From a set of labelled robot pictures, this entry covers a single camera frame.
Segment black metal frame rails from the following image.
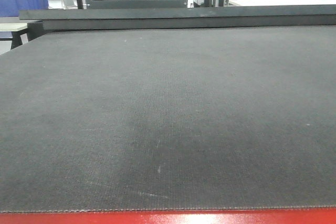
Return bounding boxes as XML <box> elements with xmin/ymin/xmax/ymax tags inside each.
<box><xmin>19</xmin><ymin>4</ymin><xmax>335</xmax><ymax>33</ymax></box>

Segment red table edge strip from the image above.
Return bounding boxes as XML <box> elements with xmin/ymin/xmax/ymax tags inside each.
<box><xmin>1</xmin><ymin>207</ymin><xmax>335</xmax><ymax>223</ymax></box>

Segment black woven table mat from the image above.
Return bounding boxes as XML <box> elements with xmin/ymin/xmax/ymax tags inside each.
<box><xmin>1</xmin><ymin>26</ymin><xmax>335</xmax><ymax>213</ymax></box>

